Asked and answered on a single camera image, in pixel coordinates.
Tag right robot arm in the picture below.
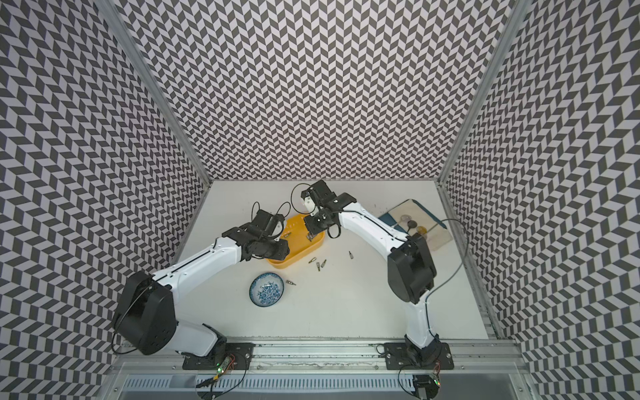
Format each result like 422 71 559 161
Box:
300 180 439 353

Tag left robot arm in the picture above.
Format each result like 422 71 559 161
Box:
112 210 289 358

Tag yellow plastic storage box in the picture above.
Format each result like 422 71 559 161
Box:
268 214 325 269

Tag blue white ceramic bowl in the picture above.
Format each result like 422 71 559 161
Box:
248 273 285 308

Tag screws in bowl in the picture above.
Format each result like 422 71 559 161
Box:
255 282 282 303

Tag teal tray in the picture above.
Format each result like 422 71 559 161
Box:
379 199 448 235

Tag dark round spoon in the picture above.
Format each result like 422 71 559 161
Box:
407 220 418 233

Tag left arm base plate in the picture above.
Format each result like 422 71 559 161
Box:
183 342 255 371

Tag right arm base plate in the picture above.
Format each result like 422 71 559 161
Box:
382 342 455 371

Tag aluminium front rail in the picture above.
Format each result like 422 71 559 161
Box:
107 339 531 376

